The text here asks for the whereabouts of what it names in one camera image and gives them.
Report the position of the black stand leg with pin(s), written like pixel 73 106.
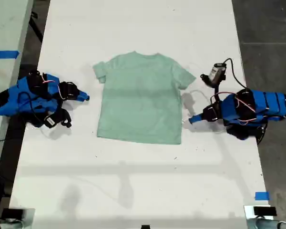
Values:
pixel 37 29

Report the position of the short blue tape strip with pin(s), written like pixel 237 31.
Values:
pixel 262 196

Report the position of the black camera stalk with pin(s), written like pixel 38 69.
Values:
pixel 59 117
pixel 217 88

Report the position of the long blue tape strip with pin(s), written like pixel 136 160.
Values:
pixel 2 54

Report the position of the pale green T-shirt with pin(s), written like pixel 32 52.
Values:
pixel 140 100

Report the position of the small black box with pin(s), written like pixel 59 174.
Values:
pixel 264 211
pixel 12 213
pixel 145 227

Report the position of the pale grey pipe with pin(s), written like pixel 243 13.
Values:
pixel 267 224
pixel 4 225

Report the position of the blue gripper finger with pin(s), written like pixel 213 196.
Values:
pixel 82 93
pixel 196 121
pixel 82 99
pixel 198 117

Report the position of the pale side table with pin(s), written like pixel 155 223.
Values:
pixel 4 23

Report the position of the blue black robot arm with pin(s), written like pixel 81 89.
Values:
pixel 271 102
pixel 12 105

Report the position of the black camera box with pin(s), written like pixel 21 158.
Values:
pixel 50 122
pixel 215 71

